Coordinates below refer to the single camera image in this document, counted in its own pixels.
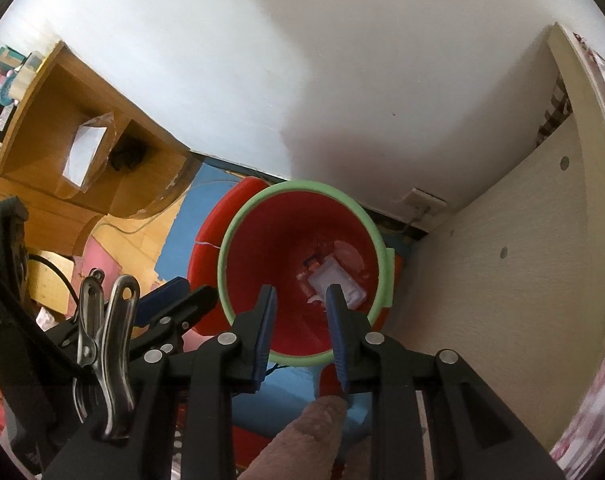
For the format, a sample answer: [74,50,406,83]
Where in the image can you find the blue alarm clock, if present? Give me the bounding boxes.
[0,72,20,106]

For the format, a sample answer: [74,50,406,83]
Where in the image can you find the black cable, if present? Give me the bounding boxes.
[0,280,88,386]
[27,254,80,311]

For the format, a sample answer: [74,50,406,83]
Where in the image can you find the wooden desk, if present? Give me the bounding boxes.
[0,40,190,261]

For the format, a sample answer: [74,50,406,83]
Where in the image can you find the metal spring clip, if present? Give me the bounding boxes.
[72,269,139,443]

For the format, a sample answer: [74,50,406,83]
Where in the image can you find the pink patterned cloth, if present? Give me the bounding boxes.
[35,306,59,332]

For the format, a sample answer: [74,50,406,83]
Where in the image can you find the clear bag with white paper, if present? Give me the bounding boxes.
[61,115,117,193]

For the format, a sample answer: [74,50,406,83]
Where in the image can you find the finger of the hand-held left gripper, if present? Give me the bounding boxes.
[57,277,191,347]
[130,286,219,357]

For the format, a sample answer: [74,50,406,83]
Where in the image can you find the foam puzzle floor mats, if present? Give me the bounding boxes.
[27,160,413,480]

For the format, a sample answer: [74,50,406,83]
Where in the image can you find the white packet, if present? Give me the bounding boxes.
[307,257,368,311]

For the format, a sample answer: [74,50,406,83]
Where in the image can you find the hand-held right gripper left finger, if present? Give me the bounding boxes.
[45,285,278,480]

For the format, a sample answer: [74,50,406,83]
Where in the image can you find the red plastic basin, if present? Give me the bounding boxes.
[187,177,268,336]

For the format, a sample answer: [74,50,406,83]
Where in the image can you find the black box with white label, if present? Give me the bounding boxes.
[0,102,18,141]

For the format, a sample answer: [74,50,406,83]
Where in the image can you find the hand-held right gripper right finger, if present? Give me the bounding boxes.
[325,284,566,480]

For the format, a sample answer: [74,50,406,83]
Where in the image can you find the red bin with green rim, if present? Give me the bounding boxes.
[217,180,397,367]

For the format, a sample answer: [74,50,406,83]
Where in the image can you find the white wall socket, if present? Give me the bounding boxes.
[397,187,448,217]

